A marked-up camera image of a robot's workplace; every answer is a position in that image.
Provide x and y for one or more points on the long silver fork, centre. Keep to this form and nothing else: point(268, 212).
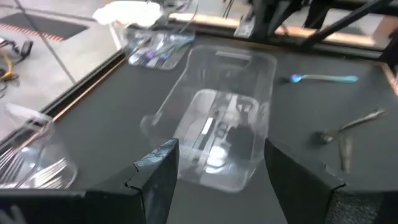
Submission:
point(345, 155)

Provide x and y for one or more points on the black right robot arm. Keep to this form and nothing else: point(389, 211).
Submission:
point(273, 15)

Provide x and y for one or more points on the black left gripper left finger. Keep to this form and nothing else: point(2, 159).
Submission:
point(93, 208)

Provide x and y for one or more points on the clear plastic bin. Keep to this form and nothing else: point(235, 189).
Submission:
point(62, 149)
point(224, 174)
point(183, 59)

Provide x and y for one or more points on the black aluminium rig frame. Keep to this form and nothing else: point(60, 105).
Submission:
point(342, 23)

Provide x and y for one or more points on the iridescent rainbow fork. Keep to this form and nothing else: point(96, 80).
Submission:
point(183, 42)
point(151, 56)
point(326, 77)

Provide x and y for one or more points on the white-bagged trash can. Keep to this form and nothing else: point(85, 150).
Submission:
point(130, 12)

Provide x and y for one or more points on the hazard-striped floor mat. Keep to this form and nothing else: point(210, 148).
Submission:
point(46, 26)

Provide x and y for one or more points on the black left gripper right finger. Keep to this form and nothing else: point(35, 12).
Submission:
point(326, 205)

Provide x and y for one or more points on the silver fork, right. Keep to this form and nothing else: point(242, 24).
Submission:
point(323, 137)

